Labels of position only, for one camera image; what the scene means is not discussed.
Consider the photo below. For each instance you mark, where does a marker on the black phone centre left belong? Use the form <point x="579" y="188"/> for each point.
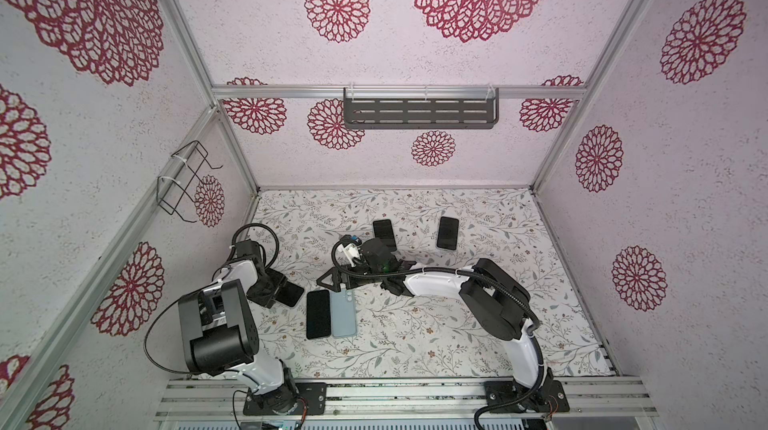
<point x="384" y="231"/>

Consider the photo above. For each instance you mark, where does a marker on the black phone removed from case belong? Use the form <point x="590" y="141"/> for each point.
<point x="318" y="314"/>

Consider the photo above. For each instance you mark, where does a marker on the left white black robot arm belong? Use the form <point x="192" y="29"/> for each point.
<point x="220" y="336"/>

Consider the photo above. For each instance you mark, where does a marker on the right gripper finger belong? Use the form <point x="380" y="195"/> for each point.
<point x="331" y="283"/>
<point x="332" y="275"/>

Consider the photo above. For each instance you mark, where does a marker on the black smartphone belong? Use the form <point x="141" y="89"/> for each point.
<point x="448" y="232"/>

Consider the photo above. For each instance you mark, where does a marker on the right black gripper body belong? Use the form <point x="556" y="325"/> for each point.
<point x="362" y="275"/>

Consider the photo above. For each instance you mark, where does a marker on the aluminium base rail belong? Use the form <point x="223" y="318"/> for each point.
<point x="409" y="398"/>

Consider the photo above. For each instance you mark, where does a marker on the light blue phone case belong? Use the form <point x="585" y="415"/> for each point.
<point x="343" y="313"/>

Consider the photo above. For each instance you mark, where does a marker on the black phone bottom left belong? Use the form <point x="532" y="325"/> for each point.
<point x="289" y="294"/>

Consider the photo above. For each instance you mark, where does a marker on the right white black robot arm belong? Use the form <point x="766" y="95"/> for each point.
<point x="499" y="303"/>

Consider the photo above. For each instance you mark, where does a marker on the black phone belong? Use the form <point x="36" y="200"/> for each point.
<point x="384" y="231"/>
<point x="289" y="294"/>

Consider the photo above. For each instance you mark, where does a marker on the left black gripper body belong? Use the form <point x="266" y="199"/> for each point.
<point x="263" y="291"/>

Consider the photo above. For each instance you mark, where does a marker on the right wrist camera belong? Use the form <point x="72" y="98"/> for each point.
<point x="350" y="246"/>

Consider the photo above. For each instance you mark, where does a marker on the black wire wall basket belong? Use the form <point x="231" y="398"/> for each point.
<point x="193" y="193"/>

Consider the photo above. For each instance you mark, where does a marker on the grey slotted wall shelf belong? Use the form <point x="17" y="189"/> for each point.
<point x="427" y="113"/>

